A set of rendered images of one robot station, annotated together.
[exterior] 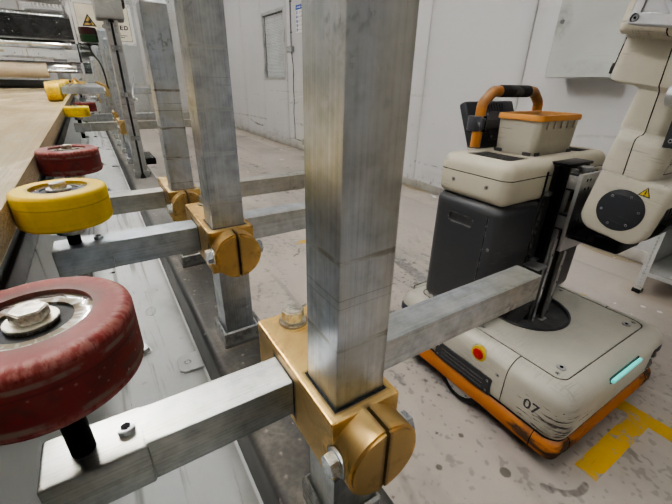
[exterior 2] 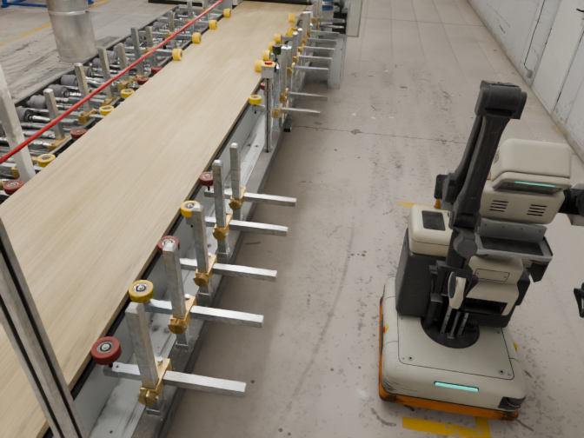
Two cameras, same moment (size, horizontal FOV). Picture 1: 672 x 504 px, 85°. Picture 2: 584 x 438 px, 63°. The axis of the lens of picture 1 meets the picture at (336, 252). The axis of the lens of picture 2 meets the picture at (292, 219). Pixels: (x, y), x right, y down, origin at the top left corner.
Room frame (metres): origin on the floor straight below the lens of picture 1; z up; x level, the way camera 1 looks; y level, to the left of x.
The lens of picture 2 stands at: (-0.63, -1.11, 2.03)
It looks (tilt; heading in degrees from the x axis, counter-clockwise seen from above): 36 degrees down; 40
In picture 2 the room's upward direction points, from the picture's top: 3 degrees clockwise
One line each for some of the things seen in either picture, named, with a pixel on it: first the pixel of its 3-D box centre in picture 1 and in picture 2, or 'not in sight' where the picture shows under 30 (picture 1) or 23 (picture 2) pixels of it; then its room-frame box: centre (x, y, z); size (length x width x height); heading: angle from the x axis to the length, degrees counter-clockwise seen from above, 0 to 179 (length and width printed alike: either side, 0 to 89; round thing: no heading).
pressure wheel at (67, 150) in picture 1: (76, 183); (209, 185); (0.56, 0.41, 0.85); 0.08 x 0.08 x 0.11
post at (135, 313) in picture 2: not in sight; (147, 365); (-0.24, -0.28, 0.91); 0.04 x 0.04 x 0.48; 33
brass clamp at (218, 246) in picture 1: (220, 235); (222, 226); (0.41, 0.14, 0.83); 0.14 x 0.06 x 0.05; 33
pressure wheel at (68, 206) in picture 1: (73, 237); (190, 215); (0.34, 0.27, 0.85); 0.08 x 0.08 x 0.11
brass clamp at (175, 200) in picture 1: (180, 197); (237, 198); (0.62, 0.27, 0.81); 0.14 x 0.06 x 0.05; 33
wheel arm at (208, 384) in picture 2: not in sight; (174, 379); (-0.18, -0.30, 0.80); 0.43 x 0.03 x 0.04; 123
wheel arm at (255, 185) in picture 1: (209, 192); (249, 197); (0.66, 0.24, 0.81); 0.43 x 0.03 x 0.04; 123
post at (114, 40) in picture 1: (127, 105); (268, 115); (1.22, 0.66, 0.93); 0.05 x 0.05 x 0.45; 33
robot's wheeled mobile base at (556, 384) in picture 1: (517, 334); (444, 341); (1.11, -0.69, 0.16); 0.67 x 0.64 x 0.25; 32
